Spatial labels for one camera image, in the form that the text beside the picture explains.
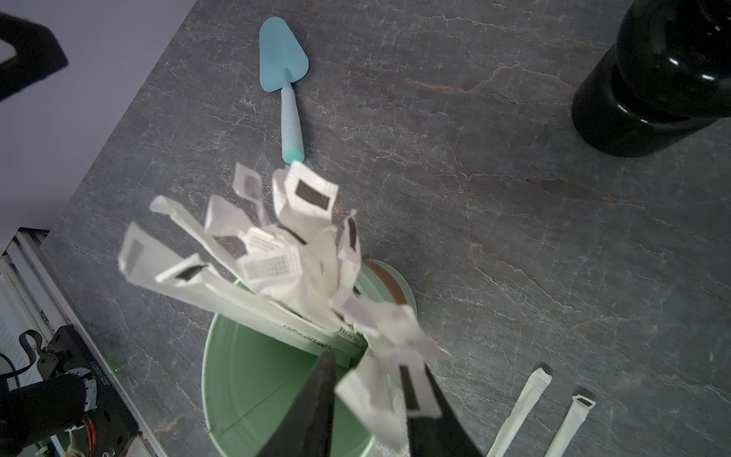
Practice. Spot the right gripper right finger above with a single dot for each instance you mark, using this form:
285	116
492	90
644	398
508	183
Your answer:
439	437

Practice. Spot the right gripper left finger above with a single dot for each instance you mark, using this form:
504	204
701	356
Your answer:
306	430

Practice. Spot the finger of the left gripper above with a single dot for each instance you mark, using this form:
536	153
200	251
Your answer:
38	54

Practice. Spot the green cylindrical storage cup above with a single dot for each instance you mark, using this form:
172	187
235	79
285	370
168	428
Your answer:
250	380

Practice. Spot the white straw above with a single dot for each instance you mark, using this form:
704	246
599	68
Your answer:
533	390
583	401

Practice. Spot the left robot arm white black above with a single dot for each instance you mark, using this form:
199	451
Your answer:
38	411

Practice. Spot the bundle of wrapped white straws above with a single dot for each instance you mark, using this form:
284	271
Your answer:
302	280

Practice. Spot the teal garden trowel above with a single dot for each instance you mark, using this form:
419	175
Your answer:
282	63

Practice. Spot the black vase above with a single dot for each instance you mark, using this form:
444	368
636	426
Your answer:
666	77

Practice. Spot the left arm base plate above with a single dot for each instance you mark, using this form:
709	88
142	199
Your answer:
114	427

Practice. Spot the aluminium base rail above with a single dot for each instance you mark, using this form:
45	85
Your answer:
30	298

